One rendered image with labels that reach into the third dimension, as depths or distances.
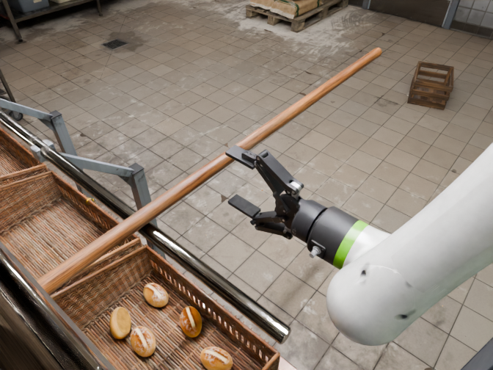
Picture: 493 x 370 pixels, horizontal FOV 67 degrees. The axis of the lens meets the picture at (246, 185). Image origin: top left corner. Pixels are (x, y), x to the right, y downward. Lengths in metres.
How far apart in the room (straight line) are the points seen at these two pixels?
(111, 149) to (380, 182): 1.94
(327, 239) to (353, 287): 0.16
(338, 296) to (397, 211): 2.02
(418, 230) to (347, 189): 2.11
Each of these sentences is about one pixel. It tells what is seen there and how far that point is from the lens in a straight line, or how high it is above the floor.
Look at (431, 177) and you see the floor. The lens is 2.86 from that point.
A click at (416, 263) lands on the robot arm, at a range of 0.47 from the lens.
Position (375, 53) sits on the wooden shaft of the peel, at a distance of 1.35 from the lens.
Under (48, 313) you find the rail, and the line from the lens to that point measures 0.35.
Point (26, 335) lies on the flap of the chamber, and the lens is 0.37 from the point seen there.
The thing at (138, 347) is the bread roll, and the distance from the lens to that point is 1.22.
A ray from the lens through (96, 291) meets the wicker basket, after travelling 1.27.
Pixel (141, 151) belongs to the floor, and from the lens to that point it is 2.89.
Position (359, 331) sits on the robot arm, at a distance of 0.52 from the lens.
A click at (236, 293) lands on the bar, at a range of 0.63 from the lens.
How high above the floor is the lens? 1.72
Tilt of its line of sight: 43 degrees down
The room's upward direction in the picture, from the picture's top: straight up
